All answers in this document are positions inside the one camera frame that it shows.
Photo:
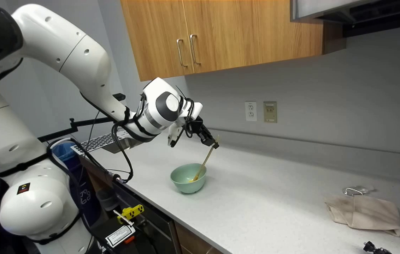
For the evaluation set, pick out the wooden handled yellow spatula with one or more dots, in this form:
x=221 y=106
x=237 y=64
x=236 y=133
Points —
x=204 y=163

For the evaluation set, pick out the light green bowl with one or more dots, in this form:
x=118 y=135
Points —
x=189 y=178

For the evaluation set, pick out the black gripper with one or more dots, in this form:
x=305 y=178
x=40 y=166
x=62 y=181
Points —
x=197 y=128

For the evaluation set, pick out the small black clip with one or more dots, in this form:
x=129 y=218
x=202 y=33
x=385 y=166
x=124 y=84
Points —
x=373 y=249

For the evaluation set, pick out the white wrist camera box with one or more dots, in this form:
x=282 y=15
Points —
x=175 y=133

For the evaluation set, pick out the yellow black tool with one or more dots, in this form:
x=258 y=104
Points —
x=129 y=214

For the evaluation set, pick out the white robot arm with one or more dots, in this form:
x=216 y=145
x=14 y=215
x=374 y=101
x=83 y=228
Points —
x=39 y=204

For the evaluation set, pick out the blue bin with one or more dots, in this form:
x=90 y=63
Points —
x=69 y=156

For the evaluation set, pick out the range hood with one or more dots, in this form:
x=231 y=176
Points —
x=356 y=16

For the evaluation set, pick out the beige wall switch plate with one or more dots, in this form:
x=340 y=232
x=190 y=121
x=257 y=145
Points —
x=271 y=112

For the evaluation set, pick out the white wall power outlet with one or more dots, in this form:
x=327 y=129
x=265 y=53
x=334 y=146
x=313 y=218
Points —
x=251 y=111

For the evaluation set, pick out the clear plastic wrapper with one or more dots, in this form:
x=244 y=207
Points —
x=358 y=191

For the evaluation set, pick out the wooden wall cabinet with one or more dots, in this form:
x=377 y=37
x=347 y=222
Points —
x=189 y=37

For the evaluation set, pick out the beige folded cloth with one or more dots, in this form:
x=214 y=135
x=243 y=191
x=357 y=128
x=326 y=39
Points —
x=366 y=214

